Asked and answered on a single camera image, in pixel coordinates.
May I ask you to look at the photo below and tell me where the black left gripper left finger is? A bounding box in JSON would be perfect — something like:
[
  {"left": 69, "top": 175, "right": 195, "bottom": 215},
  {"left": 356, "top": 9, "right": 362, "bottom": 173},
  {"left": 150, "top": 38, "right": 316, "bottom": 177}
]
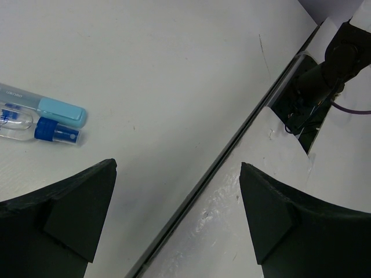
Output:
[{"left": 1, "top": 159, "right": 117, "bottom": 277}]

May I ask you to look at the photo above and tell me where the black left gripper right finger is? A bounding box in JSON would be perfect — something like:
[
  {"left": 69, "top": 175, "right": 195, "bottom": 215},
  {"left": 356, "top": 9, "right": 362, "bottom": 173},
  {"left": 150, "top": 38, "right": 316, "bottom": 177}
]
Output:
[{"left": 239, "top": 163, "right": 370, "bottom": 277}]

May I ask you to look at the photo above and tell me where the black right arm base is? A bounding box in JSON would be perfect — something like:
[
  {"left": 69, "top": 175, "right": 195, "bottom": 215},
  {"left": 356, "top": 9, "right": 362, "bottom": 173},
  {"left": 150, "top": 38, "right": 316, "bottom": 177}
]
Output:
[{"left": 271, "top": 55, "right": 345, "bottom": 153}]

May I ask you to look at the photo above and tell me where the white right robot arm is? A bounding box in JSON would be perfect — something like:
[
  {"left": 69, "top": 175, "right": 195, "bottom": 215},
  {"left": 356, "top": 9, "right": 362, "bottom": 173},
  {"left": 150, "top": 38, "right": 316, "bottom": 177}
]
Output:
[{"left": 296, "top": 1, "right": 370, "bottom": 104}]

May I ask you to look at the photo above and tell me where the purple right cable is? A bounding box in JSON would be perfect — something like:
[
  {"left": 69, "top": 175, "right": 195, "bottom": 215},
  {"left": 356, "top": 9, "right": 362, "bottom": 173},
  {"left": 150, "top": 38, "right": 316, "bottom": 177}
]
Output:
[{"left": 330, "top": 100, "right": 371, "bottom": 115}]

